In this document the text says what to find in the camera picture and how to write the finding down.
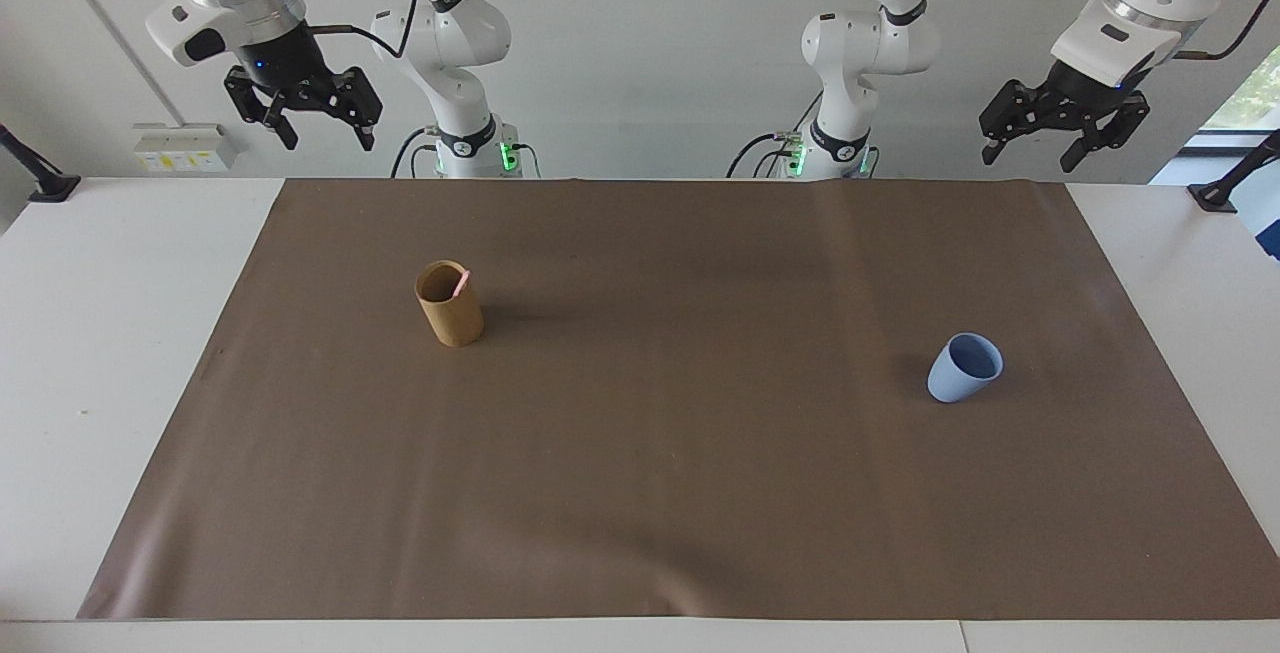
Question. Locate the black stand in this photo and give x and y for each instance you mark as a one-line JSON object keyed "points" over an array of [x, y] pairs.
{"points": [[1235, 181], [40, 178]]}

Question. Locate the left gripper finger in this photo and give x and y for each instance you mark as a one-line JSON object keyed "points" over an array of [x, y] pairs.
{"points": [[1015, 108], [1115, 131]]}

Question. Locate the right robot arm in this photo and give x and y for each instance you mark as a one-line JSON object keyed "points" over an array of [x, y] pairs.
{"points": [[455, 83]]}

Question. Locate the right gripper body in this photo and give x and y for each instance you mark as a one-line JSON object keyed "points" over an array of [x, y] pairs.
{"points": [[285, 61]]}

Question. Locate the blue and white object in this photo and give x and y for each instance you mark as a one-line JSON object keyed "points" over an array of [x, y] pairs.
{"points": [[1270, 228]]}

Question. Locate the window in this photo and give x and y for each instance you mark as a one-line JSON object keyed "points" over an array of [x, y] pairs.
{"points": [[1250, 98]]}

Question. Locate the white wall socket box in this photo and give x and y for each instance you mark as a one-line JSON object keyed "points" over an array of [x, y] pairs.
{"points": [[185, 148]]}

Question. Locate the blue cup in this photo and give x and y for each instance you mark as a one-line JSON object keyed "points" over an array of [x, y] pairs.
{"points": [[955, 378]]}

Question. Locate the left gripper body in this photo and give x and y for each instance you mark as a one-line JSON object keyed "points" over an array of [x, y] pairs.
{"points": [[1095, 93]]}

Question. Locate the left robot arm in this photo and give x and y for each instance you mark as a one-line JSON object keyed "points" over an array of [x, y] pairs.
{"points": [[850, 43]]}

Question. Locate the pink chopstick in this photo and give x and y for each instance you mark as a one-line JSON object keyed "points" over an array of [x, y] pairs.
{"points": [[460, 283]]}

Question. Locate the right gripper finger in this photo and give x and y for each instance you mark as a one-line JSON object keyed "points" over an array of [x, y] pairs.
{"points": [[362, 103], [262, 103]]}

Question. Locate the brown cylindrical cup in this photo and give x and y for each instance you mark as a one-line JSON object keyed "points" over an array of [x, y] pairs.
{"points": [[455, 318]]}

